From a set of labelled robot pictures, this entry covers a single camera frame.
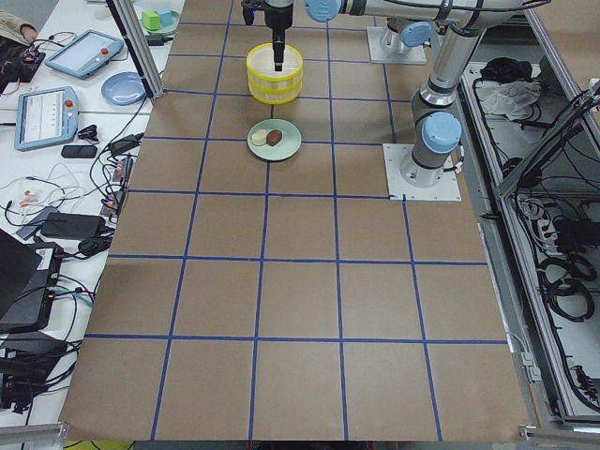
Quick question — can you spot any blue block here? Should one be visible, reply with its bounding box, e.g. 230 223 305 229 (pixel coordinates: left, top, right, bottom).
155 7 174 27

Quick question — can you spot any green block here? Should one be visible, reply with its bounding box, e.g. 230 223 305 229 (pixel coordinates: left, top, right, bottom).
141 10 162 31

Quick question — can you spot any white bun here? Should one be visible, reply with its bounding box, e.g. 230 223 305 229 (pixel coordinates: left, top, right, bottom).
250 129 268 146

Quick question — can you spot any black small device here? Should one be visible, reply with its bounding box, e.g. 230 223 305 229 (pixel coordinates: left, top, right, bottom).
61 144 98 159

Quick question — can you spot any brown bun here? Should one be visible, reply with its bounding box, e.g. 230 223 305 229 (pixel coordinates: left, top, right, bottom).
266 129 283 146

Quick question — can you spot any yellow bottom steamer layer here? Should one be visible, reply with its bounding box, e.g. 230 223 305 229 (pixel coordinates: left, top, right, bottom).
247 78 303 105

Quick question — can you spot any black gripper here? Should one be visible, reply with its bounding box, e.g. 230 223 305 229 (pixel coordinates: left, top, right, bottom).
263 0 293 72

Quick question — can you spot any black laptop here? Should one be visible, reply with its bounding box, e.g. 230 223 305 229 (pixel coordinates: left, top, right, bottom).
1 231 63 334

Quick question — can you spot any far teach pendant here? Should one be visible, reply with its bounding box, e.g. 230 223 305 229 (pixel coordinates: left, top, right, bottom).
45 30 125 79

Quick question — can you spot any light green plate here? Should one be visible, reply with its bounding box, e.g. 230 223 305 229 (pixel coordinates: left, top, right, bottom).
247 119 302 161

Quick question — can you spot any black power adapter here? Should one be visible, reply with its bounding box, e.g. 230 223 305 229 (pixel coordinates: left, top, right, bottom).
40 213 105 240

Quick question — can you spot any near teach pendant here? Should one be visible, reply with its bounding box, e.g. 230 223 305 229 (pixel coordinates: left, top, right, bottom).
14 86 79 152

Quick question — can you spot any aluminium frame post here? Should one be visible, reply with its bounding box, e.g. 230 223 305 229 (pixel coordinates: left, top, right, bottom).
107 0 164 100

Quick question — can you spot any white crumpled cloth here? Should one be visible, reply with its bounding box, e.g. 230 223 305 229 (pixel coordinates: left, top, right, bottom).
481 81 542 121

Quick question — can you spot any teach pendant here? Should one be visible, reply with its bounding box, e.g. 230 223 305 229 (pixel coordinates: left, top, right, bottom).
14 86 79 152
45 30 125 79

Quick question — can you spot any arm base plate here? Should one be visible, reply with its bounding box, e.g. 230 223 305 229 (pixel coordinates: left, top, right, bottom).
382 143 461 202
367 26 427 66

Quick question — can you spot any yellow top steamer layer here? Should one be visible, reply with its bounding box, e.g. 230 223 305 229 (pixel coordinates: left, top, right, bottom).
246 42 305 88

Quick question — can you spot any green plate with blocks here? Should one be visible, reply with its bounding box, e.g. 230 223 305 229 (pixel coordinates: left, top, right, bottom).
141 8 180 36

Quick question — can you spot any blue plate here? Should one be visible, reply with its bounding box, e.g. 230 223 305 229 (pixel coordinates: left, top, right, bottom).
100 71 146 106

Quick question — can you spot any yellow steamer layer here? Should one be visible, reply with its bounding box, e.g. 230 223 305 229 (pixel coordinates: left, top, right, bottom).
246 42 305 88
247 78 303 105

